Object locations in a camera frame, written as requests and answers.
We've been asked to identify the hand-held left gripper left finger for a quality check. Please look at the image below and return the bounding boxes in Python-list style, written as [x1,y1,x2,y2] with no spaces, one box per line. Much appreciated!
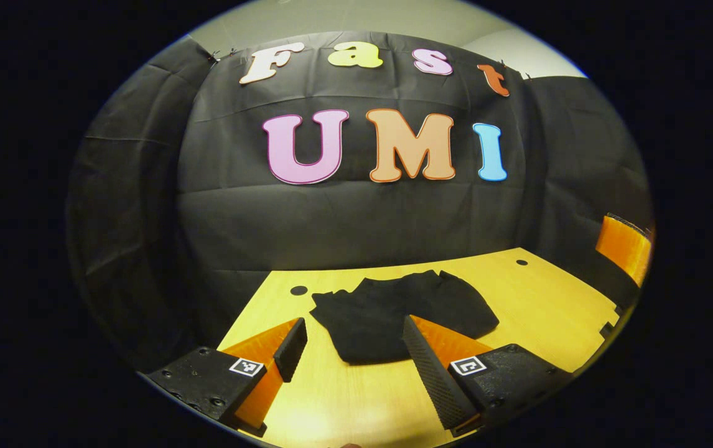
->
[145,317,309,437]

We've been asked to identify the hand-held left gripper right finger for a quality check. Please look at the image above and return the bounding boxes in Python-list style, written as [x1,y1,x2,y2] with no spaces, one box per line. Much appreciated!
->
[402,314,574,436]

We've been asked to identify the black button cardigan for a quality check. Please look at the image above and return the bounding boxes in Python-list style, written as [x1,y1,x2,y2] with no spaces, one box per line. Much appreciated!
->
[310,269,500,365]

